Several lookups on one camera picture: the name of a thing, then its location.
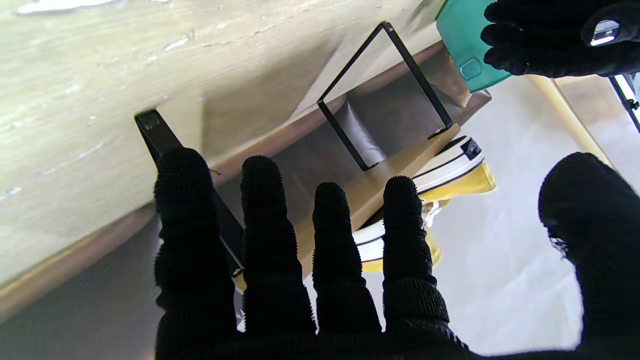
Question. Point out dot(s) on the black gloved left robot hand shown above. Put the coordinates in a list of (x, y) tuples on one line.
[(560, 40)]

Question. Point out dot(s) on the long white paper scrap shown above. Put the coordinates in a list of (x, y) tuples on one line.
[(60, 5)]

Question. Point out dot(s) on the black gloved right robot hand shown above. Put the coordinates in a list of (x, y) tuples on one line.
[(280, 300)]

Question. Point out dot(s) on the yellow canvas sneaker white laces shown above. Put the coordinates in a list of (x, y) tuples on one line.
[(372, 245), (450, 170)]

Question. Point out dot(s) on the dark brown leather sofa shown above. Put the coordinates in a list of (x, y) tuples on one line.
[(350, 135)]

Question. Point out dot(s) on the green plastic basket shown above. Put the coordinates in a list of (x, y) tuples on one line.
[(465, 45)]

